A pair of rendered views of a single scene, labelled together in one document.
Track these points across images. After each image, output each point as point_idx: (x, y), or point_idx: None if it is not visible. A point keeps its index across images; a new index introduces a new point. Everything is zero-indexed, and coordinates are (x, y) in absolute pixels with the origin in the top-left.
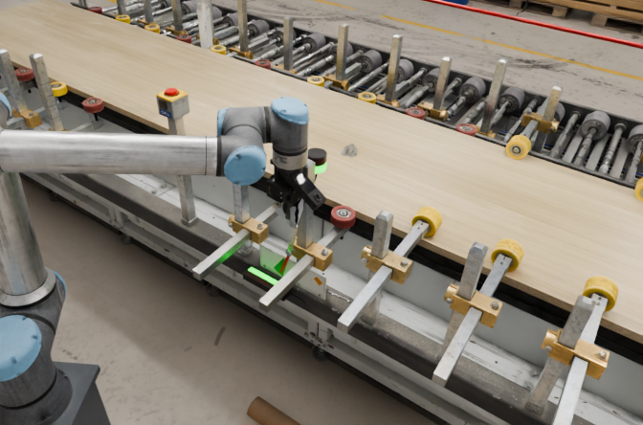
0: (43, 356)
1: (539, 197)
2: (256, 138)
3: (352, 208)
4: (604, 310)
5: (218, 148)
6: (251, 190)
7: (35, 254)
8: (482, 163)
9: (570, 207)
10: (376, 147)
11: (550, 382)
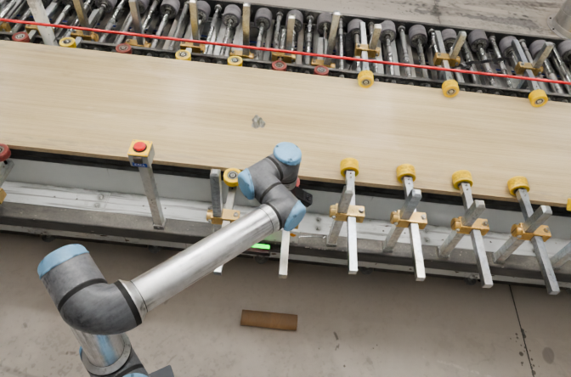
0: None
1: (394, 116)
2: (290, 192)
3: None
4: (471, 192)
5: (278, 216)
6: (196, 180)
7: None
8: (348, 98)
9: (415, 117)
10: (274, 111)
11: (455, 243)
